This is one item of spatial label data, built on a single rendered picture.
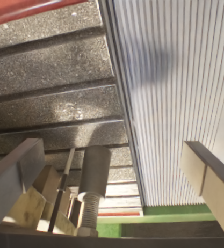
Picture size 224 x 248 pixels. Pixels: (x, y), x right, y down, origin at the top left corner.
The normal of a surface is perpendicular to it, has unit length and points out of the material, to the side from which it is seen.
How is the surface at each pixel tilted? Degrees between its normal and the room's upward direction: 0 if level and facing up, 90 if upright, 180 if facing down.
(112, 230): 90
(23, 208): 90
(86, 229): 90
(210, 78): 61
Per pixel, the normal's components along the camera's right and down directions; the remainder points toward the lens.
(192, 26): -0.88, 0.42
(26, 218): 0.98, -0.11
